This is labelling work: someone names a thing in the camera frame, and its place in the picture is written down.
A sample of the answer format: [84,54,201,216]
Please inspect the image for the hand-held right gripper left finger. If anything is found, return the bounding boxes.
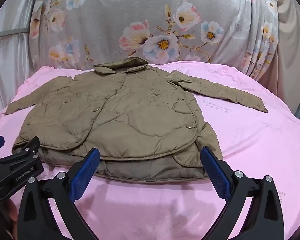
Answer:
[17,147,101,240]

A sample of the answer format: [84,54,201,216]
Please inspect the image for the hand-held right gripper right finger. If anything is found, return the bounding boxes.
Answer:
[200,146,285,240]

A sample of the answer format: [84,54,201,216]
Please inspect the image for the olive quilted jacket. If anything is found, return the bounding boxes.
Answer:
[2,57,268,180]

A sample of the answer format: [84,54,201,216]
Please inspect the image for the person's left hand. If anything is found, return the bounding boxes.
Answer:
[0,199,18,232]

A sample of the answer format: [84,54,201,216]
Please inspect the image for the pink bed sheet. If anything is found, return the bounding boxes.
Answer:
[0,61,300,240]

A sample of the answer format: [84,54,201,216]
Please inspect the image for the white satin curtain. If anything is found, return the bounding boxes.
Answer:
[0,0,44,123]

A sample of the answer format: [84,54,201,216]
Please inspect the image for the grey curtain tie band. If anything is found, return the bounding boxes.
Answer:
[0,29,30,42]

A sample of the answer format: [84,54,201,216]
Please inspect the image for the beige curtain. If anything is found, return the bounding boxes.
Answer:
[260,0,300,120]

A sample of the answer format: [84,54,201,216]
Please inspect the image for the grey floral quilt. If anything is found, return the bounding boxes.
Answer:
[30,0,280,80]

